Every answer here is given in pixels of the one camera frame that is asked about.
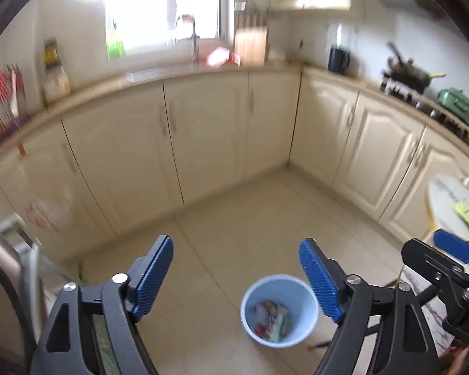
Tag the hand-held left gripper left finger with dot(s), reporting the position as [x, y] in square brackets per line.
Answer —
[152, 277]

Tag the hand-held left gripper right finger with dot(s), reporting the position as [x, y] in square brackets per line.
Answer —
[320, 281]

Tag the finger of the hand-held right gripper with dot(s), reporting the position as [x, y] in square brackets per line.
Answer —
[422, 256]
[453, 246]

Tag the yellow-green snack packet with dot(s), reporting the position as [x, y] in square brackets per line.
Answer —
[464, 211]

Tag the blue trash bin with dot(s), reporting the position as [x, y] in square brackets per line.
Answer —
[254, 300]

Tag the round marble-pattern table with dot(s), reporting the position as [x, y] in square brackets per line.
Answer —
[445, 195]

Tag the green electric cooker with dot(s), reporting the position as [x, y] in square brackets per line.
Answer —
[455, 103]

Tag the cream lower kitchen cabinets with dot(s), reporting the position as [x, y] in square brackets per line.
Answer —
[211, 136]

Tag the black gas stove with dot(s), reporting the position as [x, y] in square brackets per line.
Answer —
[402, 88]

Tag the wok with lid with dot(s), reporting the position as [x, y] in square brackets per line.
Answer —
[408, 70]

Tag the steel sink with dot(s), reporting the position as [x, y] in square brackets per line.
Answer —
[160, 73]

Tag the black electric kettle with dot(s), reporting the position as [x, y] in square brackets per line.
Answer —
[339, 60]

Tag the glass jar with label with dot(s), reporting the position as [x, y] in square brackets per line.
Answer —
[56, 86]

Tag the green soap bottle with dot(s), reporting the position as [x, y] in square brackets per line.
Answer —
[115, 43]

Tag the metal faucet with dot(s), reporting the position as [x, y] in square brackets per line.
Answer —
[194, 43]

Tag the red knife rack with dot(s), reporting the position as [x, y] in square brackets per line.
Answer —
[8, 88]

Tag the wooden cutting board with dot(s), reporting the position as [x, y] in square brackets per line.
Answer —
[250, 49]

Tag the yellow-label sauce bottle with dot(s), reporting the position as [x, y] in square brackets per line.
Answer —
[50, 52]

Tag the kitchen window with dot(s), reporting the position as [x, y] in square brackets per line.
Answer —
[156, 4]

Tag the wall utensil rack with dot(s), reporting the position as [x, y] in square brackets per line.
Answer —
[252, 17]

